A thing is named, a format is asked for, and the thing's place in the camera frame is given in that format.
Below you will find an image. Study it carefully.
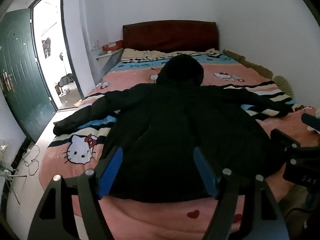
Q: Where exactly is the thin floor cable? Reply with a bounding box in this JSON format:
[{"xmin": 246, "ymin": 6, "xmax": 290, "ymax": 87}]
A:
[{"xmin": 23, "ymin": 144, "xmax": 41, "ymax": 177}]

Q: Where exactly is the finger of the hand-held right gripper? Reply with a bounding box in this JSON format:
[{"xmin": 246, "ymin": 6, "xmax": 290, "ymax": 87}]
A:
[
  {"xmin": 271, "ymin": 129, "xmax": 300, "ymax": 153},
  {"xmin": 301, "ymin": 113, "xmax": 320, "ymax": 132}
]

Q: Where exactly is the grey bedside shelf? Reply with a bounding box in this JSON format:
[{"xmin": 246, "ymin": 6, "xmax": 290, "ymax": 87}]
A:
[{"xmin": 96, "ymin": 49, "xmax": 123, "ymax": 78}]

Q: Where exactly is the red box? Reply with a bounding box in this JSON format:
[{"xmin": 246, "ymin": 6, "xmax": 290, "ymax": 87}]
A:
[{"xmin": 102, "ymin": 41, "xmax": 124, "ymax": 52}]

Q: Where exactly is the dark door frame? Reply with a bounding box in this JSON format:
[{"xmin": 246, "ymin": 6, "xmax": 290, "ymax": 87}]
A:
[{"xmin": 28, "ymin": 0, "xmax": 85, "ymax": 111}]

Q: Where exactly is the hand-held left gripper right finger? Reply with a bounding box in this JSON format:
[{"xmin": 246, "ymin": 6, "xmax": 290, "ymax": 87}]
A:
[{"xmin": 194, "ymin": 146, "xmax": 290, "ymax": 240}]

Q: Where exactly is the door handle with lock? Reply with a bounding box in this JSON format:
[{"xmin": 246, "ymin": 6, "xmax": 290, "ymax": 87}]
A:
[{"xmin": 0, "ymin": 71, "xmax": 16, "ymax": 92}]

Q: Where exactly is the metal wire rack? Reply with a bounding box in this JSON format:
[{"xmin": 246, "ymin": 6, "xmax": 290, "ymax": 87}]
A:
[{"xmin": 0, "ymin": 140, "xmax": 27, "ymax": 204}]

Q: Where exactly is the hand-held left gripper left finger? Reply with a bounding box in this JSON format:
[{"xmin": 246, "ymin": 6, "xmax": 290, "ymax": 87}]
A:
[{"xmin": 27, "ymin": 146, "xmax": 123, "ymax": 240}]

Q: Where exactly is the dark cloth pile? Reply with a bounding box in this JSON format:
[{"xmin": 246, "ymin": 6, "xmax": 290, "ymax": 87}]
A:
[{"xmin": 57, "ymin": 73, "xmax": 75, "ymax": 87}]

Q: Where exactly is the green metal door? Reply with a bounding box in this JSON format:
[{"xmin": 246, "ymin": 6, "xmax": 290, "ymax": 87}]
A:
[{"xmin": 0, "ymin": 8, "xmax": 57, "ymax": 143}]

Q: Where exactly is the black hooded jacket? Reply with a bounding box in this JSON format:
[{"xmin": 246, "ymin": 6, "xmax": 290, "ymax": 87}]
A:
[{"xmin": 53, "ymin": 54, "xmax": 294, "ymax": 203}]

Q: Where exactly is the dark red bed headboard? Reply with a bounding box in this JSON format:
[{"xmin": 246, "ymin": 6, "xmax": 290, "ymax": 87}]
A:
[{"xmin": 122, "ymin": 20, "xmax": 220, "ymax": 53}]

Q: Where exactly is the olive green cushion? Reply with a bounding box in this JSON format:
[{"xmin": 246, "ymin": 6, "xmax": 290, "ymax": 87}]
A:
[{"xmin": 273, "ymin": 75, "xmax": 295, "ymax": 98}]

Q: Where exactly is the pink cartoon printed blanket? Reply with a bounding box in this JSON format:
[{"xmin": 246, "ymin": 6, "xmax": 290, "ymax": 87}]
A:
[{"xmin": 40, "ymin": 48, "xmax": 320, "ymax": 240}]

